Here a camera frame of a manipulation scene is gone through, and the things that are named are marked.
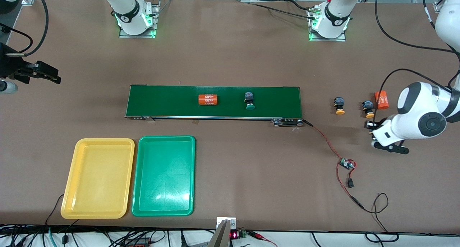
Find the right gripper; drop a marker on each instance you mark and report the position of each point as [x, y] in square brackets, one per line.
[10, 65]

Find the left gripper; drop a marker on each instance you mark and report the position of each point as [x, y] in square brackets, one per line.
[370, 125]

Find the yellow push button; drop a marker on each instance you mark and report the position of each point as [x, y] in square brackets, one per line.
[340, 111]
[370, 114]

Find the orange cylinder with white print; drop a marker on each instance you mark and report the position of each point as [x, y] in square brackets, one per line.
[382, 100]
[208, 99]

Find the green push button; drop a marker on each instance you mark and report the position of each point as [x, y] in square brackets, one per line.
[250, 107]

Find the small green circuit board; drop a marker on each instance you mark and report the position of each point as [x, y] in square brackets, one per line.
[346, 163]

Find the green conveyor belt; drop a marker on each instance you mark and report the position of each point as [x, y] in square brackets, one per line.
[280, 96]

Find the yellow plastic tray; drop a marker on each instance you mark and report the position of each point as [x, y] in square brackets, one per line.
[97, 189]

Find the red black clip lead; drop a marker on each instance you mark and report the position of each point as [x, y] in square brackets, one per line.
[260, 236]

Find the green plastic tray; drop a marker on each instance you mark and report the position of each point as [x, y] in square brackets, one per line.
[163, 193]

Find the red digit display module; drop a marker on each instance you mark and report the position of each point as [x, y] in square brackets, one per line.
[234, 235]

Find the small black switch connector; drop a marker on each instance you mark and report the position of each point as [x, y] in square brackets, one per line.
[350, 183]

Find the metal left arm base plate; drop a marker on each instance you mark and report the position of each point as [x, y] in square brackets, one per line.
[329, 40]

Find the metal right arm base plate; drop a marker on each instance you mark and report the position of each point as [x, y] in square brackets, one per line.
[136, 36]

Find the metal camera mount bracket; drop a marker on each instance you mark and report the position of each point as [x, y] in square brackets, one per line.
[221, 236]

